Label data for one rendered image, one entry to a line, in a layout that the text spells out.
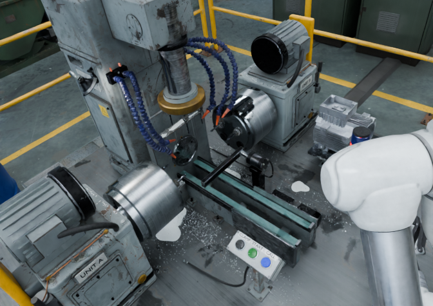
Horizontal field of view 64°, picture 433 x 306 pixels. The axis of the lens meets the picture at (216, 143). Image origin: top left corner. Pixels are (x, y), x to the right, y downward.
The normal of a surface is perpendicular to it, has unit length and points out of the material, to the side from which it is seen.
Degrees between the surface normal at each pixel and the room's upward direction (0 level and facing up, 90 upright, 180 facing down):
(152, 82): 90
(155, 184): 32
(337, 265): 0
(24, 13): 88
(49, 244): 90
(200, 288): 0
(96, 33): 90
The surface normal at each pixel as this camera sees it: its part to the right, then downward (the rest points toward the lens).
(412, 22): -0.68, 0.54
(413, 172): 0.07, 0.03
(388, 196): -0.07, 0.22
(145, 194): 0.34, -0.39
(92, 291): 0.74, 0.38
